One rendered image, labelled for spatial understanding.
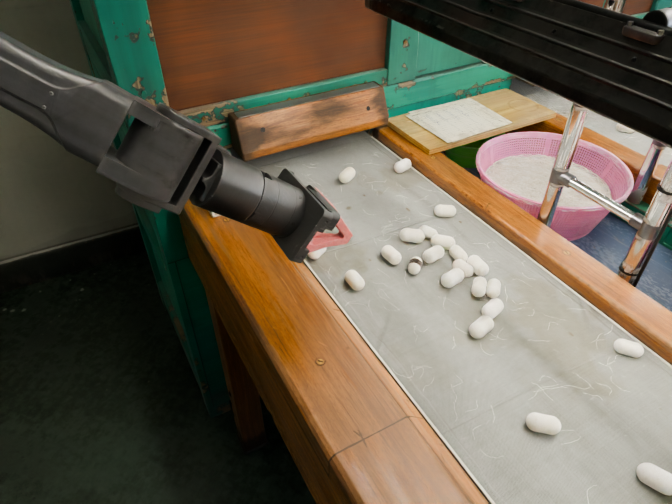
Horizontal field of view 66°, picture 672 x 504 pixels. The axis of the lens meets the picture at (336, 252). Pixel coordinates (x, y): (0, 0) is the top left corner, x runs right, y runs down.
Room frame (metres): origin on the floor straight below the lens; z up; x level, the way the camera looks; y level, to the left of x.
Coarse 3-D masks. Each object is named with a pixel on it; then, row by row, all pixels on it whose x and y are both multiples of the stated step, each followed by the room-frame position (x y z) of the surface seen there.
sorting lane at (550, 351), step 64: (384, 192) 0.76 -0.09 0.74; (320, 256) 0.59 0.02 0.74; (448, 256) 0.59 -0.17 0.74; (512, 256) 0.59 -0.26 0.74; (384, 320) 0.46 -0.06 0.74; (448, 320) 0.46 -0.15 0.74; (512, 320) 0.46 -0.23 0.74; (576, 320) 0.46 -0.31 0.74; (448, 384) 0.36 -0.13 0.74; (512, 384) 0.36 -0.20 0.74; (576, 384) 0.36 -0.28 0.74; (640, 384) 0.36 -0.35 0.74; (448, 448) 0.28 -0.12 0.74; (512, 448) 0.28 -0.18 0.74; (576, 448) 0.28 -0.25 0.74; (640, 448) 0.28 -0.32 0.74
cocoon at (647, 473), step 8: (640, 464) 0.25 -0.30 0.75; (648, 464) 0.25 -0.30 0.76; (640, 472) 0.25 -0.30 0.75; (648, 472) 0.24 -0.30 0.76; (656, 472) 0.24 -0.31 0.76; (664, 472) 0.24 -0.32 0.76; (640, 480) 0.24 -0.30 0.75; (648, 480) 0.24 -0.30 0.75; (656, 480) 0.24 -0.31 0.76; (664, 480) 0.24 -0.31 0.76; (656, 488) 0.23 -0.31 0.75; (664, 488) 0.23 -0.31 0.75
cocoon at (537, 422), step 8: (528, 416) 0.31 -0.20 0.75; (536, 416) 0.30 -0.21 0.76; (544, 416) 0.30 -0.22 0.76; (552, 416) 0.30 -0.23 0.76; (528, 424) 0.30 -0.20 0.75; (536, 424) 0.30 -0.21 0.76; (544, 424) 0.30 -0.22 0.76; (552, 424) 0.29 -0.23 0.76; (560, 424) 0.30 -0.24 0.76; (544, 432) 0.29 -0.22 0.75; (552, 432) 0.29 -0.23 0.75
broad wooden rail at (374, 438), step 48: (192, 240) 0.69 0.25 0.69; (240, 240) 0.59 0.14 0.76; (240, 288) 0.49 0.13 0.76; (288, 288) 0.49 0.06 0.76; (240, 336) 0.50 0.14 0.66; (288, 336) 0.41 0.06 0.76; (336, 336) 0.41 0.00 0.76; (288, 384) 0.34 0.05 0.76; (336, 384) 0.34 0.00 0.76; (384, 384) 0.34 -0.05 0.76; (288, 432) 0.35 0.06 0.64; (336, 432) 0.28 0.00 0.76; (384, 432) 0.28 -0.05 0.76; (432, 432) 0.29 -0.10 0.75; (336, 480) 0.24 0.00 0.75; (384, 480) 0.23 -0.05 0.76; (432, 480) 0.23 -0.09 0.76
